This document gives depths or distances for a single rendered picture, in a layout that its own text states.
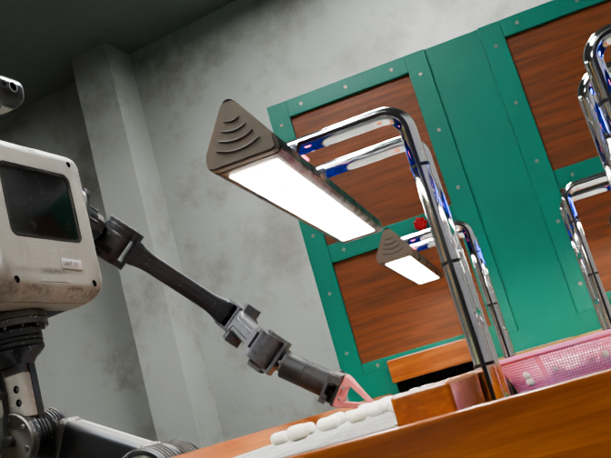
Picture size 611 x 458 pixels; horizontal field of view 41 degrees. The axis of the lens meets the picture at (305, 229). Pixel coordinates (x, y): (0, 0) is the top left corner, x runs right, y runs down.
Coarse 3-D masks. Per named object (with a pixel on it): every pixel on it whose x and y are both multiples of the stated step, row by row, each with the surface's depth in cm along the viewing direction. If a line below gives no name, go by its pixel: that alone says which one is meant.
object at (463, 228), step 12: (456, 228) 198; (468, 228) 197; (408, 240) 200; (420, 240) 200; (432, 240) 213; (468, 240) 196; (480, 252) 196; (480, 264) 194; (480, 276) 194; (492, 288) 194; (492, 300) 193; (492, 312) 192; (504, 324) 192; (504, 336) 191; (504, 348) 190
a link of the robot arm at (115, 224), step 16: (112, 224) 198; (112, 256) 199; (128, 256) 200; (144, 256) 202; (160, 272) 203; (176, 272) 205; (176, 288) 206; (192, 288) 207; (208, 304) 209; (224, 304) 210; (224, 320) 216
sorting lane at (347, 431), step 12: (372, 420) 108; (384, 420) 95; (324, 432) 118; (336, 432) 101; (348, 432) 89; (360, 432) 80; (372, 432) 72; (288, 444) 105; (300, 444) 92; (312, 444) 82; (324, 444) 74; (240, 456) 114; (252, 456) 99; (264, 456) 87; (276, 456) 78
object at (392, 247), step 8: (384, 232) 180; (392, 232) 179; (384, 240) 179; (392, 240) 179; (400, 240) 178; (384, 248) 179; (392, 248) 178; (400, 248) 178; (408, 248) 178; (376, 256) 179; (384, 256) 179; (392, 256) 178; (400, 256) 178; (408, 256) 180; (416, 256) 185; (384, 264) 182; (424, 264) 200; (432, 264) 214; (432, 272) 217; (440, 272) 231; (432, 280) 235
